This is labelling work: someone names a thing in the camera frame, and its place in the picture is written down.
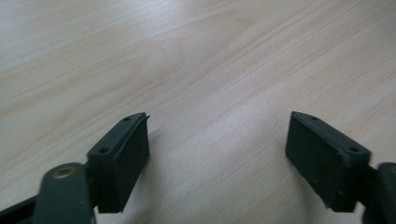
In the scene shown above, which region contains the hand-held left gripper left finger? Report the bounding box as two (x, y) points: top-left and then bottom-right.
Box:
(87, 112), (150, 215)

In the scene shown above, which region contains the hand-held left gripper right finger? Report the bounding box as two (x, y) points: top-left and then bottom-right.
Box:
(285, 110), (372, 214)

